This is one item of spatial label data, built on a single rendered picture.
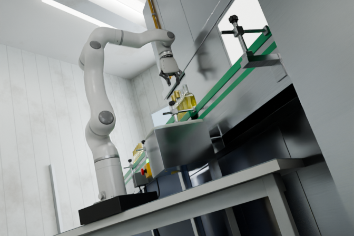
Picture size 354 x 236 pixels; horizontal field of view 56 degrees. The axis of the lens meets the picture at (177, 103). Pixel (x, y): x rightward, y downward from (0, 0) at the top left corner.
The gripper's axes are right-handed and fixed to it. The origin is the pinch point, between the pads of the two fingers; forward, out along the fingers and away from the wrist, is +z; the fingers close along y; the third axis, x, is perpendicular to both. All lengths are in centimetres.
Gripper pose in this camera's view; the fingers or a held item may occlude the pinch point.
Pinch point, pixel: (173, 81)
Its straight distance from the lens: 191.8
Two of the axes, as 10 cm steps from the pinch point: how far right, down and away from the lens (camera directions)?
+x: 3.1, -4.0, -8.6
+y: -9.1, 1.3, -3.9
